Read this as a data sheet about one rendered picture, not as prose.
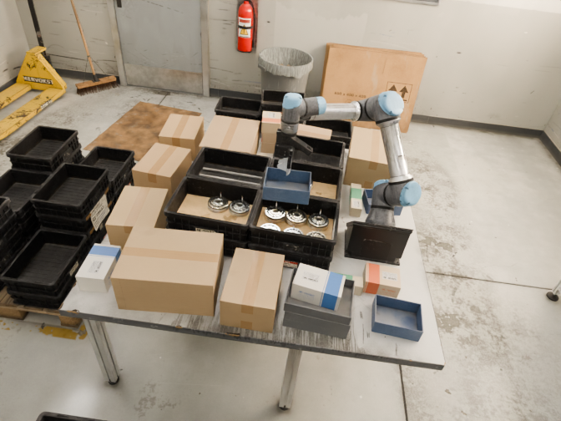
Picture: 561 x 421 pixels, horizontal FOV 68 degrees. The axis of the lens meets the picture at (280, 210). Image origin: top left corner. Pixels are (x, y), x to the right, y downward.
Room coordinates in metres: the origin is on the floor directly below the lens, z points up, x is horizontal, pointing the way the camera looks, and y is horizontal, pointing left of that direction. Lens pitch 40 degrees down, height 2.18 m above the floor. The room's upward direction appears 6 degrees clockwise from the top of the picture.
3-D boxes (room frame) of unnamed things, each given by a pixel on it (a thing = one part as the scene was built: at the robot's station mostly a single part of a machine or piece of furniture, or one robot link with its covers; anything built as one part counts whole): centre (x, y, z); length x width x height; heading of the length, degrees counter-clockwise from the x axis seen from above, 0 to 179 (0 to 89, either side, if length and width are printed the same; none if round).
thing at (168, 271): (1.18, 0.43, 0.80); 0.40 x 0.30 x 0.20; 92
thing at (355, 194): (1.93, -0.43, 0.73); 0.24 x 0.06 x 0.06; 176
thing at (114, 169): (2.35, 1.27, 0.31); 0.40 x 0.30 x 0.34; 178
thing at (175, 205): (1.54, 0.32, 0.87); 0.40 x 0.30 x 0.11; 85
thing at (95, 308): (1.76, 0.04, 0.35); 1.60 x 1.60 x 0.70; 88
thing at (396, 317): (1.12, -0.55, 0.74); 0.20 x 0.15 x 0.07; 83
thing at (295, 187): (1.47, -0.02, 1.11); 0.20 x 0.15 x 0.07; 89
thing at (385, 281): (1.32, -0.50, 0.74); 0.16 x 0.12 x 0.07; 84
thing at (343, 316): (1.12, -0.20, 0.82); 0.27 x 0.20 x 0.05; 82
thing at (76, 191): (1.95, 1.29, 0.37); 0.40 x 0.30 x 0.45; 178
